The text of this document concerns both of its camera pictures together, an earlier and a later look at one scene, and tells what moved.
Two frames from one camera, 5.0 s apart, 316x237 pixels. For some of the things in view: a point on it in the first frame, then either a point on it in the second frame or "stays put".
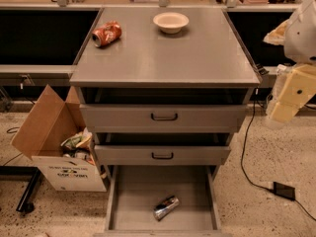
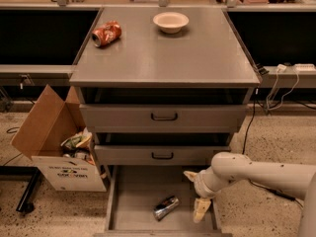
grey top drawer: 163,118 stays put
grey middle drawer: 162,155 stays put
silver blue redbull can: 165,206 stays put
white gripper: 301,39 -> 201,184
